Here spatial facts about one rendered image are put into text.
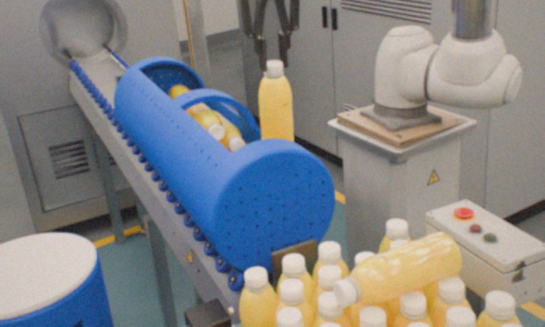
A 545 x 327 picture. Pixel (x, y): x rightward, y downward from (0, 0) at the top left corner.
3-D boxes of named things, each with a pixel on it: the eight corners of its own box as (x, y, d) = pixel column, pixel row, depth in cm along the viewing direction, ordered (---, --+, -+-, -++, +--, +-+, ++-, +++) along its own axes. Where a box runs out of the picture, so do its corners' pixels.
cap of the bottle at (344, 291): (357, 308, 95) (347, 312, 95) (342, 293, 98) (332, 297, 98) (356, 288, 94) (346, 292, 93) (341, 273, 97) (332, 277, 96)
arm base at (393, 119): (398, 100, 205) (399, 84, 203) (444, 122, 187) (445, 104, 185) (350, 110, 198) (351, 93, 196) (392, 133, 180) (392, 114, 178)
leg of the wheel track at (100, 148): (124, 236, 339) (101, 128, 314) (127, 241, 334) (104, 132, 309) (113, 239, 337) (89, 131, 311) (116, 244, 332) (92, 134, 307)
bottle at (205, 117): (175, 120, 170) (199, 144, 154) (180, 94, 168) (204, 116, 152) (200, 122, 174) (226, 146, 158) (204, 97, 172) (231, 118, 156)
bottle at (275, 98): (255, 150, 140) (249, 70, 131) (280, 140, 144) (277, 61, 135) (275, 162, 135) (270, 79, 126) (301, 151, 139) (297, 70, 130)
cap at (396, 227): (396, 239, 117) (396, 231, 116) (381, 231, 120) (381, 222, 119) (411, 232, 118) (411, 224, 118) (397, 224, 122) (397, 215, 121)
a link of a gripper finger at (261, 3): (270, -16, 119) (263, -17, 119) (262, 42, 124) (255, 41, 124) (264, -21, 123) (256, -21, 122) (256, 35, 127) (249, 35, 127)
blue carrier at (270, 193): (203, 132, 213) (197, 49, 202) (337, 255, 139) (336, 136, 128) (119, 149, 202) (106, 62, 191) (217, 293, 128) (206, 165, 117)
